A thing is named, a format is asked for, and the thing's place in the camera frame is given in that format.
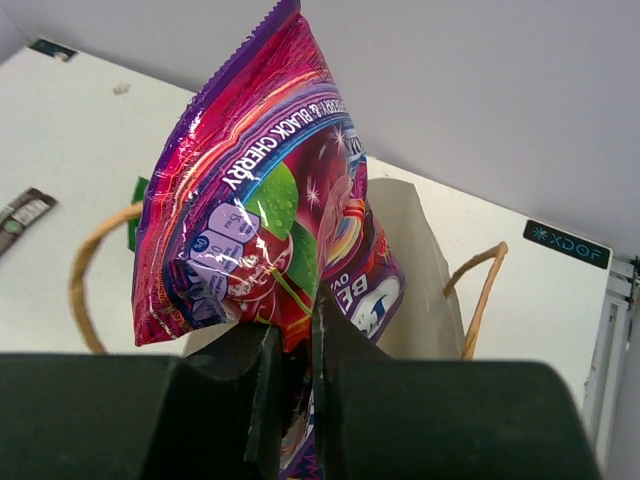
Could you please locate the brown chocolate bar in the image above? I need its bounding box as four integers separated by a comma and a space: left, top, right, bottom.
0, 187, 58, 256

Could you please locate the brown paper bag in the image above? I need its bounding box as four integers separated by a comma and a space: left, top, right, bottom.
69, 177, 510, 361

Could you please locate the black XDOF table label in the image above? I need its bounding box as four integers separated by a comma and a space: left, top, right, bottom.
523, 219, 611, 269

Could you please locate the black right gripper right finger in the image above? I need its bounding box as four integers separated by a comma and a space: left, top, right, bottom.
311, 285, 601, 479

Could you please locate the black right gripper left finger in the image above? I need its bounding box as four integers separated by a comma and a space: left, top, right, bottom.
1, 325, 282, 479

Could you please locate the small white scrap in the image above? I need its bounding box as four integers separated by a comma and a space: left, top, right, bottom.
112, 83, 131, 95

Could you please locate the purple Fox's cherry candy bag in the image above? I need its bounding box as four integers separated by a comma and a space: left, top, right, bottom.
132, 1, 405, 479

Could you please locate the aluminium right side rail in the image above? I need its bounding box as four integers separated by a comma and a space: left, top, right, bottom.
582, 257, 639, 471

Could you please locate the green yellow Fox's candy bag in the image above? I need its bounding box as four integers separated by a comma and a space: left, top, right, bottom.
127, 177, 149, 252

